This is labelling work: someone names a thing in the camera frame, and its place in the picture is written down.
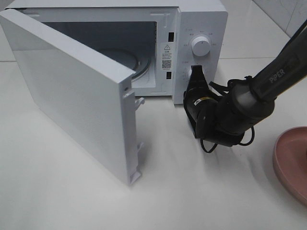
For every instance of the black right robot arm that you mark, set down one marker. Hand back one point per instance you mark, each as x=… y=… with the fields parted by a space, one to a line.
x=222 y=114

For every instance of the glass microwave turntable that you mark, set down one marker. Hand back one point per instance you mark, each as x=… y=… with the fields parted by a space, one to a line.
x=135 y=60

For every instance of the white timer knob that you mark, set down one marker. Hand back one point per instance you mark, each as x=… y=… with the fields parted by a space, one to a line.
x=190 y=74

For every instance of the white microwave door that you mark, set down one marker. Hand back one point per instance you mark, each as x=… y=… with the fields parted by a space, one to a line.
x=84 y=92

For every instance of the white warning label sticker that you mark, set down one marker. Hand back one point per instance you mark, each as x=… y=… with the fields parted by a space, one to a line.
x=166 y=56

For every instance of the white microwave oven body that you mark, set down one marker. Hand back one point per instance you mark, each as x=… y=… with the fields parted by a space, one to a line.
x=159 y=40

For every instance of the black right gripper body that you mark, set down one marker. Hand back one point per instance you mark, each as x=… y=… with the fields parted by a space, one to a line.
x=200 y=104

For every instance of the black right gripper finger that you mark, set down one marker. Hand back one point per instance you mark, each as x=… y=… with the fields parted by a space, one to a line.
x=197 y=79

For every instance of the pink round plate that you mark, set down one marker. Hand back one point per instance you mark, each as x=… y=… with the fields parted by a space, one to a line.
x=290 y=162

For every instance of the white upper power knob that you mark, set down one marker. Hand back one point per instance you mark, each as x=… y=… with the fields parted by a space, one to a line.
x=201 y=45

